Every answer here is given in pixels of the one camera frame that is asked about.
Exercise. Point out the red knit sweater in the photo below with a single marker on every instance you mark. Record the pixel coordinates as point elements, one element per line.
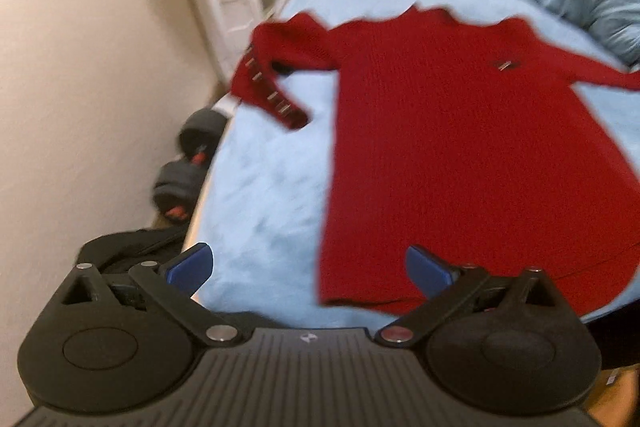
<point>467,140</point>

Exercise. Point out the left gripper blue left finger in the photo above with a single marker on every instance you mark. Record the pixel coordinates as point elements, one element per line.
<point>169,288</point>

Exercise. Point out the black dumbbell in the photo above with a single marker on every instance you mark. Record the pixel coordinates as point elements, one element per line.
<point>179,182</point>

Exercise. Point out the black clothing pile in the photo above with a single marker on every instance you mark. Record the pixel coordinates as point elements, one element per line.
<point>118,252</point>

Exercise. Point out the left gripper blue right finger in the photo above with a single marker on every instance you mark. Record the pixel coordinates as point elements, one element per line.
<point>448,290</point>

